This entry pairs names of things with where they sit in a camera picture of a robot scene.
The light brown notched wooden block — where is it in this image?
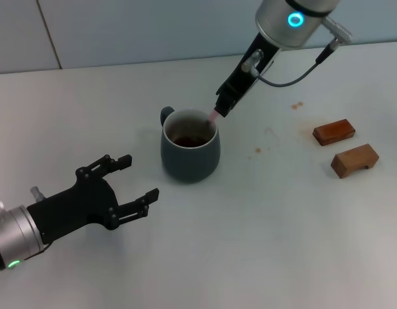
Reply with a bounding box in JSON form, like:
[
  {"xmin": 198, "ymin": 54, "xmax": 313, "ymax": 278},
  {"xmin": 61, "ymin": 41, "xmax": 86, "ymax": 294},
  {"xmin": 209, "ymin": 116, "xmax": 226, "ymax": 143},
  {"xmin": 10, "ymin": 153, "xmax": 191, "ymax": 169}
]
[{"xmin": 330, "ymin": 143, "xmax": 380, "ymax": 179}]

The dark reddish wooden block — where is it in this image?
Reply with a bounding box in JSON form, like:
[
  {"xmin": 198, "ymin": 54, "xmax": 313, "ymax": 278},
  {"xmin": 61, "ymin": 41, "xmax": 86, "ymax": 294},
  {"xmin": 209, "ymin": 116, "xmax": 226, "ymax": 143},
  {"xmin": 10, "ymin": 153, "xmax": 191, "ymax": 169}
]
[{"xmin": 312, "ymin": 118, "xmax": 356, "ymax": 147}]

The pink handled metal spoon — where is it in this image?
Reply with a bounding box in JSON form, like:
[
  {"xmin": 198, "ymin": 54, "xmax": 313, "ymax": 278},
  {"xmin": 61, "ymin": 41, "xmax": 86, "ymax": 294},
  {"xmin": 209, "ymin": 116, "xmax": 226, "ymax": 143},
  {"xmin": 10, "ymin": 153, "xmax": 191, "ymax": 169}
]
[{"xmin": 204, "ymin": 109, "xmax": 220, "ymax": 126}]

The grey ceramic cup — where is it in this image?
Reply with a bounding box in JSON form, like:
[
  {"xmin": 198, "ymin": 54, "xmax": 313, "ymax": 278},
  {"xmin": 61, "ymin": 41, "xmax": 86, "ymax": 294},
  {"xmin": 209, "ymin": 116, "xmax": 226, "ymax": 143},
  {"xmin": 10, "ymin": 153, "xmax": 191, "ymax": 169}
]
[{"xmin": 159, "ymin": 106, "xmax": 221, "ymax": 185}]

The dark coffee liquid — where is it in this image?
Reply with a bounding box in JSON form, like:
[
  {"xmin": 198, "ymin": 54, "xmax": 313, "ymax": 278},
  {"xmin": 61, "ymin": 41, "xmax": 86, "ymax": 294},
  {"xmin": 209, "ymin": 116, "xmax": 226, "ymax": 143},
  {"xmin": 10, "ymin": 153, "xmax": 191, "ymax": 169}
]
[{"xmin": 172, "ymin": 135, "xmax": 208, "ymax": 148}]

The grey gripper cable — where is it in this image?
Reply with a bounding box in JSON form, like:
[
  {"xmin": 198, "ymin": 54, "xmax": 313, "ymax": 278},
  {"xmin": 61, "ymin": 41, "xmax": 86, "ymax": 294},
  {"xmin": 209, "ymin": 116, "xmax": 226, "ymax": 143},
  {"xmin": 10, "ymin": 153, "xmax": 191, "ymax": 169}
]
[{"xmin": 253, "ymin": 37, "xmax": 342, "ymax": 88}]

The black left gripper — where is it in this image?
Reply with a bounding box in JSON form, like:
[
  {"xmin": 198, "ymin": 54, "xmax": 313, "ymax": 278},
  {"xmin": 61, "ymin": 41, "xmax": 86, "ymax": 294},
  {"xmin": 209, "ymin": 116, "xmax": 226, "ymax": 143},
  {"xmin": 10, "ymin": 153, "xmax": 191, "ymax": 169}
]
[{"xmin": 26, "ymin": 154, "xmax": 160, "ymax": 245}]

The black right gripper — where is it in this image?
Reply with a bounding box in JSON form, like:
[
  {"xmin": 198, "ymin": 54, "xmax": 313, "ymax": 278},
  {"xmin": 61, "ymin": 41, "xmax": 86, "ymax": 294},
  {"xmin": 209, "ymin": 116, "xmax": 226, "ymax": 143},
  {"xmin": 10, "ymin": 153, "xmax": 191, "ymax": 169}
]
[{"xmin": 215, "ymin": 32, "xmax": 281, "ymax": 118}]

